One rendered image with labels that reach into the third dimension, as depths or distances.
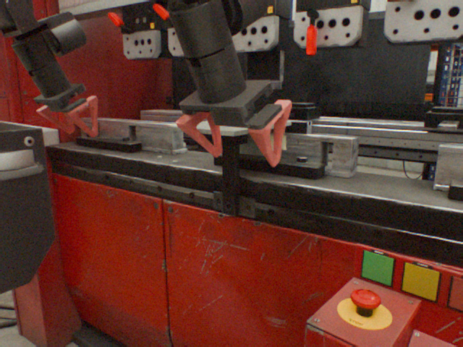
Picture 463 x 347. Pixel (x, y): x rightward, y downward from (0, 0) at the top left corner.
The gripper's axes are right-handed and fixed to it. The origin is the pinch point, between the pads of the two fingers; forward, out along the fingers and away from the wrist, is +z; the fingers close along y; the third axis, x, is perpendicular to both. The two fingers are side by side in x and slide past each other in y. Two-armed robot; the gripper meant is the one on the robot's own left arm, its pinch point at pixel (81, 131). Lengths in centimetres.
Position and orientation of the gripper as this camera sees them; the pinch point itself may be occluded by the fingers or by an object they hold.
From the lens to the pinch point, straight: 81.8
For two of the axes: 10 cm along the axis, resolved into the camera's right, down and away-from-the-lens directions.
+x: -5.7, 6.0, -5.6
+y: -7.7, -1.5, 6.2
